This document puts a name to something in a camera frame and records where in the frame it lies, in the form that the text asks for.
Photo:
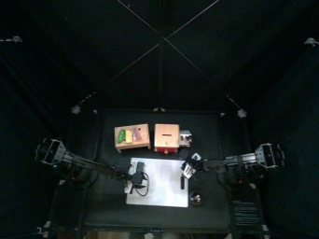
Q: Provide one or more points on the small dark round bowl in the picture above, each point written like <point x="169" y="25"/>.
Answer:
<point x="197" y="198"/>

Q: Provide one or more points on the metal frame corner bracket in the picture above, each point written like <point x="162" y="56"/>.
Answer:
<point x="310" y="41"/>
<point x="242" y="113"/>
<point x="17" y="39"/>
<point x="75" y="109"/>

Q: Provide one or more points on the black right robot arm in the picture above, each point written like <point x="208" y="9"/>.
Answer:
<point x="249" y="159"/>

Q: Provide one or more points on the white rectangular mat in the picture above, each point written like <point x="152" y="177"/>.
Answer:
<point x="165" y="186"/>

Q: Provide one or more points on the wooden xylophone toy box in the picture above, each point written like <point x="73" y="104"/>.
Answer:
<point x="133" y="143"/>

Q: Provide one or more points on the black stick tool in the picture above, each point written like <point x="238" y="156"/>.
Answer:
<point x="184" y="182"/>

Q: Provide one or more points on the purple toy block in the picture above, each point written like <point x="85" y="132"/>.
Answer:
<point x="137" y="133"/>

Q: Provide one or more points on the small silver toy appliance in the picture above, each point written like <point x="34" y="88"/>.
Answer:
<point x="186" y="138"/>

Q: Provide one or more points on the yellow toy block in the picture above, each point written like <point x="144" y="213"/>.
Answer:
<point x="129" y="136"/>

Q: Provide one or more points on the black printed label plate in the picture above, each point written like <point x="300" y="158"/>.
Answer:
<point x="246" y="213"/>

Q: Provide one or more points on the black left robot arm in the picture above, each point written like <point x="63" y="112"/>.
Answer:
<point x="79" y="161"/>

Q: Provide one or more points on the green toy block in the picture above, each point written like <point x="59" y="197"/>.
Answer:
<point x="122" y="135"/>

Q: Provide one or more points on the wooden drawer box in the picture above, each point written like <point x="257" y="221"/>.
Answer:
<point x="166" y="137"/>

